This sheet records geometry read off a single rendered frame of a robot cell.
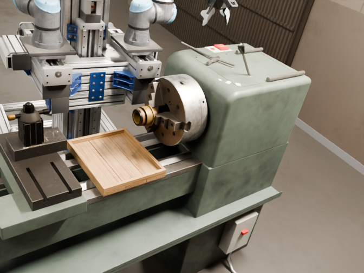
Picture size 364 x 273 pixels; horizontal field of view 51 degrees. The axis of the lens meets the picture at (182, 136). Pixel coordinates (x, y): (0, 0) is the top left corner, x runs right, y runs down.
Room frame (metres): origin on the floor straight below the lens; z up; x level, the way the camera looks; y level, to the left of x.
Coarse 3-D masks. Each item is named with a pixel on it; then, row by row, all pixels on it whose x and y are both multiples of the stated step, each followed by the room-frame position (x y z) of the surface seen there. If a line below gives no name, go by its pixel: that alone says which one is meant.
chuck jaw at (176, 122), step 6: (156, 114) 1.44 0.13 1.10; (162, 114) 1.45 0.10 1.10; (168, 114) 1.46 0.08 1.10; (156, 120) 1.42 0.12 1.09; (162, 120) 1.42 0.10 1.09; (168, 120) 1.42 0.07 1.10; (174, 120) 1.41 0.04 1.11; (180, 120) 1.42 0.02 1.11; (168, 126) 1.42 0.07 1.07; (174, 126) 1.39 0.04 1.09; (180, 126) 1.41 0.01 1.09; (186, 126) 1.42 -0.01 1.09
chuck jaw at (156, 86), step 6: (150, 84) 1.54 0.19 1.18; (156, 84) 1.54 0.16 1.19; (150, 90) 1.54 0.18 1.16; (156, 90) 1.52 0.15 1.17; (150, 96) 1.50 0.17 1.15; (156, 96) 1.51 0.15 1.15; (162, 96) 1.53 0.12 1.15; (150, 102) 1.47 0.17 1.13; (156, 102) 1.49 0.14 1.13; (162, 102) 1.51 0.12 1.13
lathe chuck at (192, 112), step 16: (160, 80) 1.56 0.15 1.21; (176, 80) 1.53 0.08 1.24; (176, 96) 1.47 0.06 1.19; (192, 96) 1.48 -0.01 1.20; (160, 112) 1.55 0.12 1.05; (176, 112) 1.45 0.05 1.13; (192, 112) 1.44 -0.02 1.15; (160, 128) 1.52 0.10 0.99; (192, 128) 1.43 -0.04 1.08; (176, 144) 1.43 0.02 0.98
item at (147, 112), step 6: (138, 108) 1.43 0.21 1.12; (144, 108) 1.43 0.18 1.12; (150, 108) 1.45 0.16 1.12; (132, 114) 1.44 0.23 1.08; (138, 114) 1.45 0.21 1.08; (144, 114) 1.41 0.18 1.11; (150, 114) 1.42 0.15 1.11; (138, 120) 1.43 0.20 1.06; (144, 120) 1.40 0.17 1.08; (150, 120) 1.41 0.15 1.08
